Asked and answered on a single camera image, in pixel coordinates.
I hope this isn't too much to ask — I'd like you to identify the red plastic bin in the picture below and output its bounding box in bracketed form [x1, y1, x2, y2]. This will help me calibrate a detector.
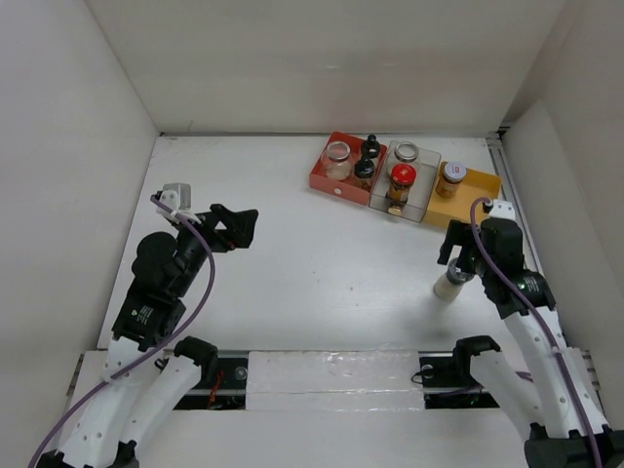
[308, 132, 387, 206]

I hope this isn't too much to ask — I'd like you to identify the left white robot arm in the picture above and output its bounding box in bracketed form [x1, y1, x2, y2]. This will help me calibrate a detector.
[28, 203, 258, 467]

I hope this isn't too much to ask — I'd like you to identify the silver-lid small jar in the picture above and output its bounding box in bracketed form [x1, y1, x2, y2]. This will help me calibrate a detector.
[435, 162, 467, 199]

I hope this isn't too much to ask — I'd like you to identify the red-capped dark sauce bottle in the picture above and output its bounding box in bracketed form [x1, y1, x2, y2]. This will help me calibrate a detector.
[387, 164, 417, 203]

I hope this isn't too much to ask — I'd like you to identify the glass jar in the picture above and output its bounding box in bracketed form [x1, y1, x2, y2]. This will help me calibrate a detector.
[322, 140, 352, 181]
[393, 141, 419, 166]

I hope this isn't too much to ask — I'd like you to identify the aluminium side rail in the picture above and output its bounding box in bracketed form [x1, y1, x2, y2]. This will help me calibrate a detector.
[486, 133, 543, 273]

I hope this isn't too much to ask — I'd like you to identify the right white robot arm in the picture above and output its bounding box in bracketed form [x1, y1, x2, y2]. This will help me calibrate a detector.
[438, 217, 623, 467]

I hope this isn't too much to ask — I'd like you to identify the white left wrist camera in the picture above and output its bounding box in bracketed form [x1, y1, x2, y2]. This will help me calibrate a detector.
[152, 182, 200, 224]

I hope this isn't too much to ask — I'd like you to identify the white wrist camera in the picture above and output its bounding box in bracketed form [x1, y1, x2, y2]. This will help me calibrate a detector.
[152, 182, 200, 224]
[482, 199, 516, 221]

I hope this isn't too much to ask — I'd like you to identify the black-capped white bottle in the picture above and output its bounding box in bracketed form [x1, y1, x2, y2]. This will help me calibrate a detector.
[360, 134, 381, 160]

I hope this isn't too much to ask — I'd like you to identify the clear plastic bin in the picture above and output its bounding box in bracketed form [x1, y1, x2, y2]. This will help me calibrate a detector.
[369, 140, 442, 222]

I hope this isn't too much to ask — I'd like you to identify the yellow plastic bin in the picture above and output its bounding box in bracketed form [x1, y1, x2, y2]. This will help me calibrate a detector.
[422, 161, 502, 229]

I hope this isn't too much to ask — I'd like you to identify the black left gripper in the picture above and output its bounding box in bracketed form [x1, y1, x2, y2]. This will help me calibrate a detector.
[173, 202, 257, 295]

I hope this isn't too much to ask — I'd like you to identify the silver-capped white shaker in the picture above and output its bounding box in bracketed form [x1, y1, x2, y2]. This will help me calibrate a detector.
[433, 257, 474, 302]

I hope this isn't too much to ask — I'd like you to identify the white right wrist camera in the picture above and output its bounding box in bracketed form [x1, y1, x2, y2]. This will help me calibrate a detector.
[482, 199, 516, 221]

